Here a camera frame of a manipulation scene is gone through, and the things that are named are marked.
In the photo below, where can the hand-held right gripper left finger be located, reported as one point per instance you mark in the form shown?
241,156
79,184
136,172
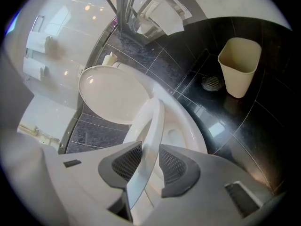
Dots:
89,178

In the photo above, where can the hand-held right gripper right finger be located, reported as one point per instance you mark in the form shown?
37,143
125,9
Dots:
211,180

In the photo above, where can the white toilet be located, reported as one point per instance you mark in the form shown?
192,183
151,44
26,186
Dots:
183,126

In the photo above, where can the chrome toilet paper holder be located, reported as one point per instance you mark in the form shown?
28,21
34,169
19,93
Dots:
162,15

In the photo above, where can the round floor drain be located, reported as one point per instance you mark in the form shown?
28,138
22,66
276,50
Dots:
212,83

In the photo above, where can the tan waste bin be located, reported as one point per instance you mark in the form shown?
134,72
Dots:
240,62

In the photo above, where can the purple cloth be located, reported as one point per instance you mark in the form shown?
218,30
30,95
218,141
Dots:
115,21

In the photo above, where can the chrome towel rack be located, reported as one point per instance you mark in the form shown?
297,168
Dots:
38,22

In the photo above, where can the white telephone wall plate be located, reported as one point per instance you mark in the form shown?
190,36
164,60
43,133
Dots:
47,140

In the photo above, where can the small white wall label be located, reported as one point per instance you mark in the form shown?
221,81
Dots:
81,70

